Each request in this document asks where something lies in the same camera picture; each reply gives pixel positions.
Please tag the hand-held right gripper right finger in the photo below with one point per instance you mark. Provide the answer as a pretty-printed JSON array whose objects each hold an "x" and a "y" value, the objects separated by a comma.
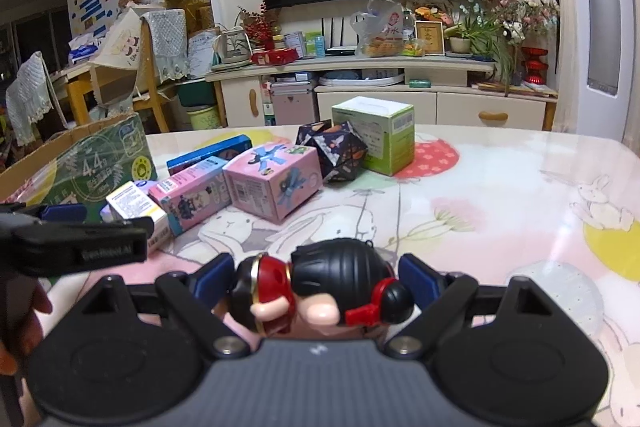
[{"x": 417, "y": 279}]

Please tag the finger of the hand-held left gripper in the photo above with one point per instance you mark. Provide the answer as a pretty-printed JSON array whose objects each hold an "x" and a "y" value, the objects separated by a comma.
[{"x": 62, "y": 212}]

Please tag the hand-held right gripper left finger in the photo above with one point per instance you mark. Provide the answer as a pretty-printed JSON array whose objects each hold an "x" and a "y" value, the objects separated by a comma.
[{"x": 212, "y": 279}]

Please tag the white box yellow stripe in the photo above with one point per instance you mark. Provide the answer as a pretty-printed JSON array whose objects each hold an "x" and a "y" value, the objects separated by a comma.
[{"x": 135, "y": 209}]

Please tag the green milk carton box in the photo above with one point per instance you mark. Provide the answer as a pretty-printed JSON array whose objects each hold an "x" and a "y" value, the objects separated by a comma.
[{"x": 107, "y": 167}]

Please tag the long pink box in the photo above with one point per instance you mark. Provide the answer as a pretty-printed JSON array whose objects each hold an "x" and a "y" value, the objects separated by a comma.
[{"x": 190, "y": 199}]

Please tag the black haired doll figurine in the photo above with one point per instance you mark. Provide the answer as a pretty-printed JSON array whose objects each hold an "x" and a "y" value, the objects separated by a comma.
[{"x": 330, "y": 272}]

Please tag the square pink cartoon box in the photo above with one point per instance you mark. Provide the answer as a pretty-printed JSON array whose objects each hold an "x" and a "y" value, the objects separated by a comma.
[{"x": 270, "y": 187}]

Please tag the long blue box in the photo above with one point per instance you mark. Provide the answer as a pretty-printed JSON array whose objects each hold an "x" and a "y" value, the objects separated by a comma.
[{"x": 200, "y": 157}]

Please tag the person's left hand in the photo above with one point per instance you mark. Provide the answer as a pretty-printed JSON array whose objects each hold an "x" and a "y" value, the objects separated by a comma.
[{"x": 35, "y": 312}]

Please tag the clear plastic bag red print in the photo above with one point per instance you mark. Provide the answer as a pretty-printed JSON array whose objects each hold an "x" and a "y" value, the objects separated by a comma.
[{"x": 30, "y": 187}]

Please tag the rabbit print tablecloth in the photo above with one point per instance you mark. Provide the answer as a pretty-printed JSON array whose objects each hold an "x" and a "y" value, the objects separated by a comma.
[{"x": 500, "y": 207}]

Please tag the white lace chair cover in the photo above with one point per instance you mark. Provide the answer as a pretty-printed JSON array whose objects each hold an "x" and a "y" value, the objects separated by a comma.
[{"x": 30, "y": 97}]

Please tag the yellow wooden chair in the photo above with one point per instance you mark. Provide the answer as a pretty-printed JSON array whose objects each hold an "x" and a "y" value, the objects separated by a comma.
[{"x": 120, "y": 102}]

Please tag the green and white box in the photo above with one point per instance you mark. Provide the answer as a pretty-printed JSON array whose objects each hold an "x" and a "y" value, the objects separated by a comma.
[{"x": 385, "y": 137}]

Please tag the dark star print folding cube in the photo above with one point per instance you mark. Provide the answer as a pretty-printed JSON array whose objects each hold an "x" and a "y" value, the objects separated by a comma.
[{"x": 335, "y": 152}]

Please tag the blue wet wipes pack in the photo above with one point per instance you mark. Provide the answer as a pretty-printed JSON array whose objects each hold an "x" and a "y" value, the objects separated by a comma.
[{"x": 86, "y": 52}]

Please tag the pale green bucket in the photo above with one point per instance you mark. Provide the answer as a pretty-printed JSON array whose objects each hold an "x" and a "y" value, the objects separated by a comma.
[{"x": 204, "y": 118}]

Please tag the cream television cabinet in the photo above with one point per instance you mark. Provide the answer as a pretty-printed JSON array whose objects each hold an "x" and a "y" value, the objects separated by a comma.
[{"x": 450, "y": 107}]

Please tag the canvas tote bag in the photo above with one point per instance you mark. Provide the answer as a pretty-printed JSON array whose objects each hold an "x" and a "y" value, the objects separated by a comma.
[{"x": 122, "y": 42}]

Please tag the pink storage case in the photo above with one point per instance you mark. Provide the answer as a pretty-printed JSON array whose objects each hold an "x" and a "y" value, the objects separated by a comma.
[{"x": 294, "y": 109}]

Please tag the small flat green box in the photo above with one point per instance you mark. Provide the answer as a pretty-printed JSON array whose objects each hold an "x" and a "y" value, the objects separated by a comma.
[{"x": 420, "y": 83}]

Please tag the grey lace chair cover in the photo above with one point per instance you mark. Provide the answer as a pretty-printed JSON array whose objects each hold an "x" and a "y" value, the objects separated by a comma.
[{"x": 165, "y": 42}]

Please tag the white round tray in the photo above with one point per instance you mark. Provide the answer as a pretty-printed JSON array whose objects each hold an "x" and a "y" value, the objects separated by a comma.
[{"x": 360, "y": 79}]

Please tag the white paper certificate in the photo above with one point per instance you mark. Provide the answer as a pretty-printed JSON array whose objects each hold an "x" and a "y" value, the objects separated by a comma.
[{"x": 200, "y": 52}]

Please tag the flat red gift box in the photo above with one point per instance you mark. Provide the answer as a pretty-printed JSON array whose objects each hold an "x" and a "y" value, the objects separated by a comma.
[{"x": 275, "y": 57}]

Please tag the white jug with plant print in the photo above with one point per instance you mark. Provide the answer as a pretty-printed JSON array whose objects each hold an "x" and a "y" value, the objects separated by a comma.
[{"x": 232, "y": 47}]

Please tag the gold framed certificate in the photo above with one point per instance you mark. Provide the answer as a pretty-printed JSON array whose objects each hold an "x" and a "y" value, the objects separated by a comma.
[{"x": 429, "y": 38}]

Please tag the red lantern stand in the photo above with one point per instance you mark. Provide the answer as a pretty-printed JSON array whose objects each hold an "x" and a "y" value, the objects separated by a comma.
[{"x": 534, "y": 64}]

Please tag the potted spider plant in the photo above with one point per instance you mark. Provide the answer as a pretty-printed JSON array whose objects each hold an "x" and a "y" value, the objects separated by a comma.
[{"x": 480, "y": 42}]

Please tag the plastic bag of snacks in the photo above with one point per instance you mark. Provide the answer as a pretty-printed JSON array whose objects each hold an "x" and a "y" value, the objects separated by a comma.
[{"x": 380, "y": 32}]

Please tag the small green drink carton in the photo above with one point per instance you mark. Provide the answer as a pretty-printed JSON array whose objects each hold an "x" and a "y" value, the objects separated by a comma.
[{"x": 315, "y": 44}]

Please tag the red berry branch arrangement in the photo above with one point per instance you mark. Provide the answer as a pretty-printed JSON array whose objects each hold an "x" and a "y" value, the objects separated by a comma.
[{"x": 260, "y": 27}]

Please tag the white router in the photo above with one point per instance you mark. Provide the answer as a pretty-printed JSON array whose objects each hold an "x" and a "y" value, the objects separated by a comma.
[{"x": 339, "y": 34}]

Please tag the cream curtain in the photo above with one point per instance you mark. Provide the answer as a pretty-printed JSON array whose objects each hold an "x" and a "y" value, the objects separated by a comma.
[{"x": 560, "y": 32}]

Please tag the pink dried flower bouquet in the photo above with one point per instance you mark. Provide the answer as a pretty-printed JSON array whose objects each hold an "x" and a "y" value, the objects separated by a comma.
[{"x": 520, "y": 12}]

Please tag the white standing air conditioner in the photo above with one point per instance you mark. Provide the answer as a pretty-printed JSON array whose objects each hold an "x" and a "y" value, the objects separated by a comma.
[{"x": 605, "y": 7}]

